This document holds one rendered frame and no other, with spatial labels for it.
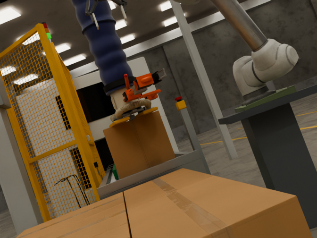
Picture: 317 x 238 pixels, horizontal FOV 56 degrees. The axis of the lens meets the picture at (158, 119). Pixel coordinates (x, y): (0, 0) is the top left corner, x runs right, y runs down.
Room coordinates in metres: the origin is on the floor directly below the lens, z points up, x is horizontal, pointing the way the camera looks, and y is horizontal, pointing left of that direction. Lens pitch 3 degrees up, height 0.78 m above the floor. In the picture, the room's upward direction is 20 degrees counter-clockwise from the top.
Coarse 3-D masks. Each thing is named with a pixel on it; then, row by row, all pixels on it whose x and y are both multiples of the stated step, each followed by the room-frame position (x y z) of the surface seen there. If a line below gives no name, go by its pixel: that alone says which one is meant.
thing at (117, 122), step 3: (126, 117) 1.81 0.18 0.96; (129, 117) 1.81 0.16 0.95; (114, 120) 2.02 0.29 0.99; (117, 120) 1.79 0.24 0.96; (120, 120) 1.80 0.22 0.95; (123, 120) 1.80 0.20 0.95; (126, 120) 1.83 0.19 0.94; (114, 123) 1.80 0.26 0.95; (117, 123) 1.79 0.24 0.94; (120, 123) 1.94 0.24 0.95; (111, 126) 1.97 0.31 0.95
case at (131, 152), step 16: (112, 128) 1.97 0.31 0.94; (128, 128) 1.99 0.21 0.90; (144, 128) 2.00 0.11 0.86; (160, 128) 2.02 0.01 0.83; (112, 144) 1.97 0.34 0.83; (128, 144) 1.98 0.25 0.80; (144, 144) 2.00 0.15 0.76; (160, 144) 2.02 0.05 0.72; (128, 160) 1.98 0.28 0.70; (144, 160) 1.99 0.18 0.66; (160, 160) 2.01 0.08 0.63
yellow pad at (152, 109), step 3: (144, 108) 1.93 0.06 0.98; (150, 108) 1.88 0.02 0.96; (153, 108) 1.86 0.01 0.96; (156, 108) 1.86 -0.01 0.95; (141, 111) 2.07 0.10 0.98; (144, 111) 1.84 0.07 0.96; (147, 111) 1.85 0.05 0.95; (150, 111) 1.85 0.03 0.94; (138, 114) 1.99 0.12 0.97; (141, 114) 1.91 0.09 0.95; (144, 114) 1.90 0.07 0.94; (135, 117) 2.10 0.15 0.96
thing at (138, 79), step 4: (140, 76) 1.36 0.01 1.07; (144, 76) 1.36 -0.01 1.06; (136, 80) 1.40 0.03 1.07; (140, 80) 1.36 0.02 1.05; (152, 80) 1.37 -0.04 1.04; (136, 84) 1.43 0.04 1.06; (140, 84) 1.36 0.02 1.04; (144, 84) 1.36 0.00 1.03; (148, 84) 1.37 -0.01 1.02; (136, 88) 1.43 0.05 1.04; (140, 88) 1.40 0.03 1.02
